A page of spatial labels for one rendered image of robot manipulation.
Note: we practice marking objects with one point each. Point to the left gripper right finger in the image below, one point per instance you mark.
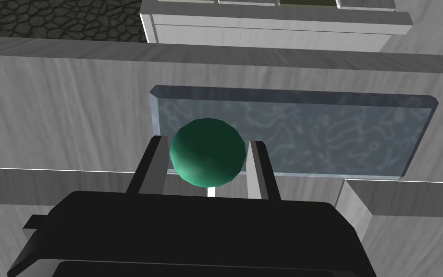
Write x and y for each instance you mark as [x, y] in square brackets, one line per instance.
[259, 171]

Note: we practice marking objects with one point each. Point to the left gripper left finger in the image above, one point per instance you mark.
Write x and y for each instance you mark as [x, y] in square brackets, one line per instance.
[153, 167]

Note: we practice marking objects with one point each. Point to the green ball knob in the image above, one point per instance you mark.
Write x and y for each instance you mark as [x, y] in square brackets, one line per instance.
[206, 152]

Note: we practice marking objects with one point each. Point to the blue-grey glass door panel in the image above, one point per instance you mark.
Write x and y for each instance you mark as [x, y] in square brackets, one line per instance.
[321, 138]

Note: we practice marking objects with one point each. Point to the grey wooden cabinet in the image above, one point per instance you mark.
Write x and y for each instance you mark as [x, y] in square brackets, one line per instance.
[275, 27]

